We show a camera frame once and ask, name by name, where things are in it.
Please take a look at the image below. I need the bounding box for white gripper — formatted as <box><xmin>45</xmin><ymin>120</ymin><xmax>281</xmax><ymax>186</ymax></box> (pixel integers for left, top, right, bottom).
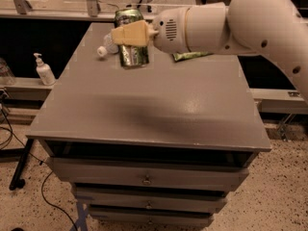
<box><xmin>111</xmin><ymin>8</ymin><xmax>189</xmax><ymax>54</ymax></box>

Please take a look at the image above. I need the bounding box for green soda can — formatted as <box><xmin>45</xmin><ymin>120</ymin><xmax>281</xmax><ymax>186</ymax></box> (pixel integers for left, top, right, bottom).
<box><xmin>115</xmin><ymin>9</ymin><xmax>149</xmax><ymax>69</ymax></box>

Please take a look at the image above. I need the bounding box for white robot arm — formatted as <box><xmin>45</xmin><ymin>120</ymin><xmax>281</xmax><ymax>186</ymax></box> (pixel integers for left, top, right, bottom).
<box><xmin>111</xmin><ymin>0</ymin><xmax>308</xmax><ymax>102</ymax></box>

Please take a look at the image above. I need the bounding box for clear plastic water bottle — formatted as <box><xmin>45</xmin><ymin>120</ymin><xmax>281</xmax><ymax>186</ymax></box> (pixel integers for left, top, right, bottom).
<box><xmin>97</xmin><ymin>34</ymin><xmax>118</xmax><ymax>58</ymax></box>

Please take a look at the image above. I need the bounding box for green chip bag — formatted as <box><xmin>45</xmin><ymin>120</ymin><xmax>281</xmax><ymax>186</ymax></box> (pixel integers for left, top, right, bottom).
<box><xmin>173</xmin><ymin>52</ymin><xmax>209</xmax><ymax>63</ymax></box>

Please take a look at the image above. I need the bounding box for white pump dispenser bottle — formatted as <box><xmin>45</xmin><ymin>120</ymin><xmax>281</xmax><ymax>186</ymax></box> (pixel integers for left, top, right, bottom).
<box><xmin>34</xmin><ymin>53</ymin><xmax>56</xmax><ymax>86</ymax></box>

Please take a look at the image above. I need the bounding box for grey drawer cabinet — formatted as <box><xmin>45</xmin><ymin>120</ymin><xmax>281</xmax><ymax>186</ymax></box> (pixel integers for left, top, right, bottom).
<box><xmin>29</xmin><ymin>23</ymin><xmax>270</xmax><ymax>227</ymax></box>

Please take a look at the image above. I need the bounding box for clear glass jar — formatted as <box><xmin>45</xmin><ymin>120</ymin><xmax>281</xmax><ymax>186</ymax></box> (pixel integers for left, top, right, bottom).
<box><xmin>0</xmin><ymin>58</ymin><xmax>16</xmax><ymax>86</ymax></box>

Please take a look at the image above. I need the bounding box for black stand leg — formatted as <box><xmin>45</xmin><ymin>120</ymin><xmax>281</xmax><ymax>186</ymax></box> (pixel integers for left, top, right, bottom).
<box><xmin>9</xmin><ymin>139</ymin><xmax>34</xmax><ymax>191</ymax></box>

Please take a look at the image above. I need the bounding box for metal railing frame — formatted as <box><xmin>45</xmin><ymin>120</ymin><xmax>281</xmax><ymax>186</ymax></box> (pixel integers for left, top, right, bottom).
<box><xmin>0</xmin><ymin>0</ymin><xmax>308</xmax><ymax>28</ymax></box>

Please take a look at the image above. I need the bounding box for black floor cable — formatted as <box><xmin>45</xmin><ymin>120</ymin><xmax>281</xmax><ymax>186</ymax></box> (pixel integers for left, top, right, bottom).
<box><xmin>0</xmin><ymin>106</ymin><xmax>79</xmax><ymax>231</ymax></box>

